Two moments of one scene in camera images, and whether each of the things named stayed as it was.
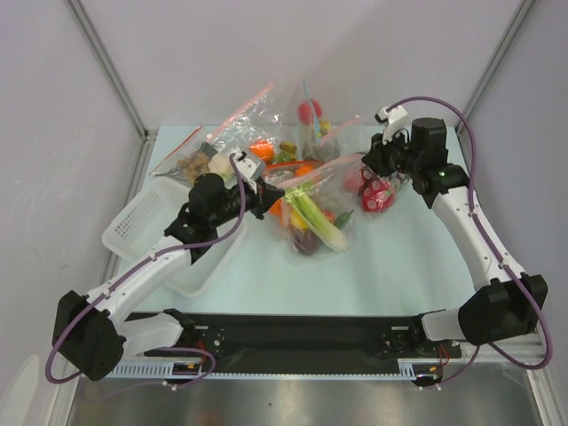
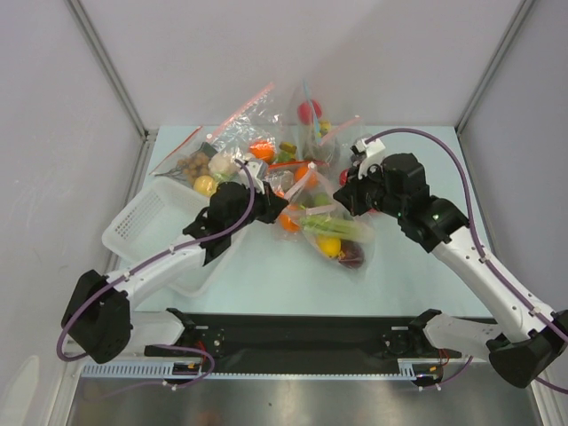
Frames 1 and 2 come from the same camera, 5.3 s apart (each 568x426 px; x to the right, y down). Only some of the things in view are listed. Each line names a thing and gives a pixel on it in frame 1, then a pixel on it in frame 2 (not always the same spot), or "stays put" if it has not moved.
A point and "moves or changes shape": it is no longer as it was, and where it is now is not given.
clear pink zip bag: [317, 209] moves or changes shape
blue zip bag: [316, 138] stays put
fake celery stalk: [322, 228] → [327, 225]
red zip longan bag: [197, 156] stays put
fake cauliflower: [220, 164] stays put
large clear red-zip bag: [255, 126] stays put
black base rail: [354, 337] stays put
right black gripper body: [377, 157] → [351, 196]
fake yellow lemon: [297, 220] → [330, 246]
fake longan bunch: [193, 166] stays put
